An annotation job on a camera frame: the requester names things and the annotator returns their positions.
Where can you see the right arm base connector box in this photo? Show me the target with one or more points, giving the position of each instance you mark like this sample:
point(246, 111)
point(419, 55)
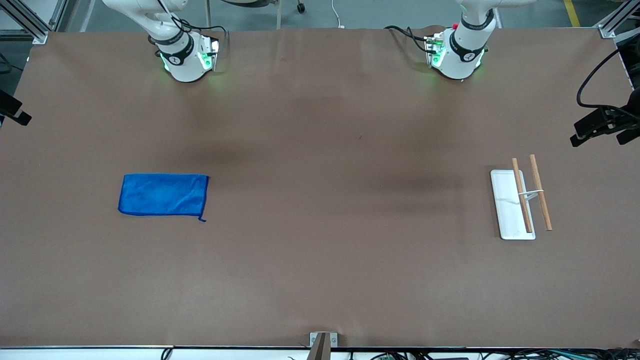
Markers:
point(209, 52)

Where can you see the aluminium frame profile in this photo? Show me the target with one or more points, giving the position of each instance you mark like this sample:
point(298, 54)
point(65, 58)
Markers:
point(30, 25)
point(612, 26)

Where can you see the brown table cover sheet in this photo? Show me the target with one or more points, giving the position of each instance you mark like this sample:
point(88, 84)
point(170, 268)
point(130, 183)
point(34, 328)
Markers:
point(320, 250)

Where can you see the white towel rack wooden bars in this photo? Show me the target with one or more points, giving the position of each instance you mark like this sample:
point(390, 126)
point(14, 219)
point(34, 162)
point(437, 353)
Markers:
point(509, 210)

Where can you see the office chair base caster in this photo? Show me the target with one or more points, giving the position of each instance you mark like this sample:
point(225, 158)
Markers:
point(300, 7)

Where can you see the blue microfibre towel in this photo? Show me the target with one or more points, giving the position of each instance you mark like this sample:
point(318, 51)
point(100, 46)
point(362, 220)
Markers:
point(162, 195)

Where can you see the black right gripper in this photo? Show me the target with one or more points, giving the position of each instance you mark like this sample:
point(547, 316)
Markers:
point(6, 104)

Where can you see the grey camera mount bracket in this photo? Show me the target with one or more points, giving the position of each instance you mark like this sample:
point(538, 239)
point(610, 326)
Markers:
point(322, 345)

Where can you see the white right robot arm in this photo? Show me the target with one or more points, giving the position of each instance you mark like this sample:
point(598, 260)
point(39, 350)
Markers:
point(180, 65)

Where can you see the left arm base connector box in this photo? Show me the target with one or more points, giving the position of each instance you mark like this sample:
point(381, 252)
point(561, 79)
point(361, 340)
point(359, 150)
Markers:
point(436, 50)

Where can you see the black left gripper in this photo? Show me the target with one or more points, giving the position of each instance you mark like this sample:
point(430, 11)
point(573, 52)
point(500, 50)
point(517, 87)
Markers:
point(616, 118)

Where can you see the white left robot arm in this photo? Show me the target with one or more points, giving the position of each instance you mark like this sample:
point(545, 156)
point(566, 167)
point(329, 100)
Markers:
point(460, 62)

